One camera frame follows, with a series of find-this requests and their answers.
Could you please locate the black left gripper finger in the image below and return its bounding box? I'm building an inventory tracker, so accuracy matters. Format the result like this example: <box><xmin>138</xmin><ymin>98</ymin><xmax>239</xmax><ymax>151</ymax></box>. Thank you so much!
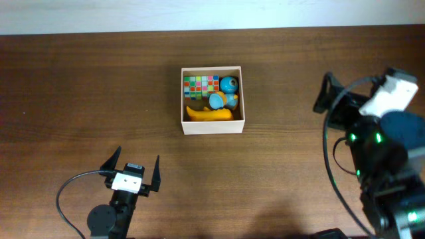
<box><xmin>100</xmin><ymin>146</ymin><xmax>122</xmax><ymax>177</ymax></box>
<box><xmin>150</xmin><ymin>155</ymin><xmax>161</xmax><ymax>192</ymax></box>

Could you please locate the orange rubber duck toy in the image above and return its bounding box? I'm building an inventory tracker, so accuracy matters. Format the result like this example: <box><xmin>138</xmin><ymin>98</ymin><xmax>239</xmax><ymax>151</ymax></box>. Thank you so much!
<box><xmin>186</xmin><ymin>106</ymin><xmax>234</xmax><ymax>121</ymax></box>

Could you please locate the pink cardboard box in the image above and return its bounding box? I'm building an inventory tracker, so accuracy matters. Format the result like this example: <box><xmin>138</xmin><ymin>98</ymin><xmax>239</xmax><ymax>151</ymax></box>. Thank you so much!
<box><xmin>181</xmin><ymin>66</ymin><xmax>245</xmax><ymax>135</ymax></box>

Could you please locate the small orange egg toy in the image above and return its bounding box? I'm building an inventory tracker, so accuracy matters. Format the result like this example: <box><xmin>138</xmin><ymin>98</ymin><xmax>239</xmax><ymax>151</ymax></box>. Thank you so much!
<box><xmin>209</xmin><ymin>92</ymin><xmax>239</xmax><ymax>110</ymax></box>

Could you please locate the blue ball with eyes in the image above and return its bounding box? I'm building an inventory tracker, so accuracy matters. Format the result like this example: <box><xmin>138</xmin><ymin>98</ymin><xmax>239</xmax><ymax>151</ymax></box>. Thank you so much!
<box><xmin>220</xmin><ymin>76</ymin><xmax>239</xmax><ymax>94</ymax></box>

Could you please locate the colourful puzzle cube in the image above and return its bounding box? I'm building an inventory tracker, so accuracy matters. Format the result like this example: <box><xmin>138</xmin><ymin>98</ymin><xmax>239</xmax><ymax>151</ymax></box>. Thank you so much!
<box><xmin>201</xmin><ymin>75</ymin><xmax>220</xmax><ymax>98</ymax></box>
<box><xmin>183</xmin><ymin>76</ymin><xmax>208</xmax><ymax>100</ymax></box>

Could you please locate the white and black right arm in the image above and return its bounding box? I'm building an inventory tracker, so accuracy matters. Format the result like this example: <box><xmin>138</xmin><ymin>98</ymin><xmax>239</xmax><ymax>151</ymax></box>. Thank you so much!
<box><xmin>313</xmin><ymin>68</ymin><xmax>424</xmax><ymax>238</ymax></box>

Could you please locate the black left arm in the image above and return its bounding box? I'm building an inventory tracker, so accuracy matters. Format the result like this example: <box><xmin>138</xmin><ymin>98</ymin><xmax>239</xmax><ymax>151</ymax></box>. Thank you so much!
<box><xmin>87</xmin><ymin>147</ymin><xmax>161</xmax><ymax>239</ymax></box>

